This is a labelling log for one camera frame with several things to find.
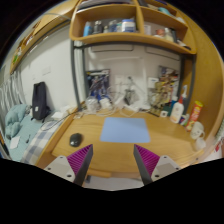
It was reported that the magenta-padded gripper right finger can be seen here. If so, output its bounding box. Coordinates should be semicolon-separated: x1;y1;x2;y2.
133;143;182;186

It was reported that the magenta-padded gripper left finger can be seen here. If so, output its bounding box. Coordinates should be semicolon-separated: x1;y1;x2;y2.
43;143;94;187

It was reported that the black computer mouse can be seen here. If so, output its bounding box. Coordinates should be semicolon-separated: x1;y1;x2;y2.
69;132;83;148

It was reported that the light blue mouse pad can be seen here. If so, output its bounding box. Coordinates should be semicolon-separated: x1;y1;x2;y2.
99;116;151;144

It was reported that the blue checked blanket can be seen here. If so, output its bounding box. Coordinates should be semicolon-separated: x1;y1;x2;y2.
20;128;59;166

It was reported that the white mug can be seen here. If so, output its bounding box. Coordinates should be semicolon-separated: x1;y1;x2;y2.
189;121;206;140

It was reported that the white box on bed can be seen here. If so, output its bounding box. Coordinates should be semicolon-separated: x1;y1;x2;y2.
50;111;69;121

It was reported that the red chips can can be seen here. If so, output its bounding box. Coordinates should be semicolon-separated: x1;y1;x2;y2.
185;100;204;132

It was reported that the teal pillow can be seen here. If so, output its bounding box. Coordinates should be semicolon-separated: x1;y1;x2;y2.
4;104;32;128

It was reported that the black backpack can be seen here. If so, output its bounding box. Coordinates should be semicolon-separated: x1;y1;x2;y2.
31;81;52;123

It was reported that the clear plastic jar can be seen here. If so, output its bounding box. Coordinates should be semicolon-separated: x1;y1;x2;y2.
84;95;100;113

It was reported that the brown tree figurine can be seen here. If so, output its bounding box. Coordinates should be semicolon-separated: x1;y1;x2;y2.
149;66;179;114

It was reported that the steel cup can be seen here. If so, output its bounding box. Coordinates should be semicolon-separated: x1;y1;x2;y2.
123;87;136;106

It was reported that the small white charger block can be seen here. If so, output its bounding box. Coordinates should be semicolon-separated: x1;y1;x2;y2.
100;97;112;109

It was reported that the blue robot model kit box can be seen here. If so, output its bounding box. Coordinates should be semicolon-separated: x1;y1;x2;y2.
85;69;111;101

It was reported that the wooden shelf unit with items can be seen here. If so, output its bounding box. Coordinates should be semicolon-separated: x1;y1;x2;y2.
69;0;198;55

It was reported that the black cable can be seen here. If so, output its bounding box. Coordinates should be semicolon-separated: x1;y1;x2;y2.
40;113;73;132

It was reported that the grey metal frame post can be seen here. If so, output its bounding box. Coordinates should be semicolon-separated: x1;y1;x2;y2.
70;40;83;109

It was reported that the long wooden wall shelf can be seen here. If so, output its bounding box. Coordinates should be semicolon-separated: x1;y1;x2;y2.
9;13;73;74

